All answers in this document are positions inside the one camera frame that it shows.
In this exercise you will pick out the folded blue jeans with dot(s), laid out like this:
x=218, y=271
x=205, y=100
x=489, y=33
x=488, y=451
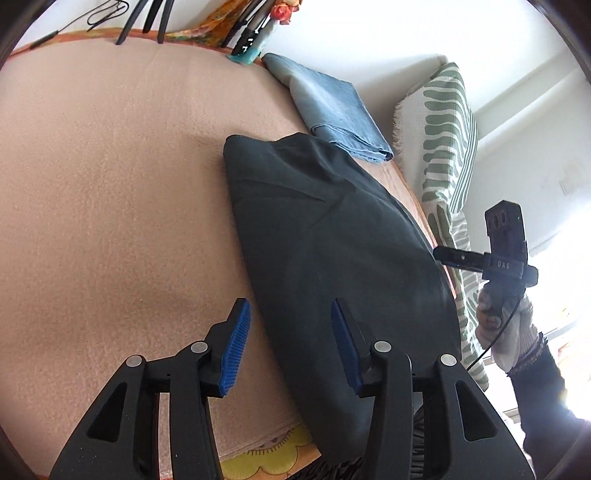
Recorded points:
x=332, y=106

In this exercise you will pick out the person's right hand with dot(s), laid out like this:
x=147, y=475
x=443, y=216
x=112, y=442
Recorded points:
x=517, y=337

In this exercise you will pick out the dark grey pants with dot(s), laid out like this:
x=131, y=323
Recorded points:
x=323, y=230

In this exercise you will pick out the black mini tripod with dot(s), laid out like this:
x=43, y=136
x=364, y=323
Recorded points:
x=131, y=23

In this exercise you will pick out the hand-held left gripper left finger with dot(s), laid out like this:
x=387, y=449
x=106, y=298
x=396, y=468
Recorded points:
x=235, y=350

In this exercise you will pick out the bundle of folded tripods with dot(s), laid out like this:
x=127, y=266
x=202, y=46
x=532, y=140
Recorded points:
x=249, y=32

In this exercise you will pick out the orange floral cloth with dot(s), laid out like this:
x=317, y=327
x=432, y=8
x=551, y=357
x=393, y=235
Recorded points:
x=217, y=27

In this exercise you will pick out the pink blanket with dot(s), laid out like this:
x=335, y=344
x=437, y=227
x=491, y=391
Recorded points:
x=115, y=184

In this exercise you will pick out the white cushion green pattern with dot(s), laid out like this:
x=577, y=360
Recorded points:
x=443, y=138

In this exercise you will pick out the person's right forearm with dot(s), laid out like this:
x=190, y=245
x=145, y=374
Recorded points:
x=545, y=406

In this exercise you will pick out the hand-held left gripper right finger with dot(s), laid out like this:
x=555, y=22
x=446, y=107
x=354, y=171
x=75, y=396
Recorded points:
x=346, y=346

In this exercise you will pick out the teal plastic item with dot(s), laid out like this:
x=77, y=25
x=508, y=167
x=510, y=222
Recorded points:
x=247, y=56

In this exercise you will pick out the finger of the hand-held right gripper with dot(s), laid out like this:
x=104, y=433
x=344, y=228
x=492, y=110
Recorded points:
x=457, y=257

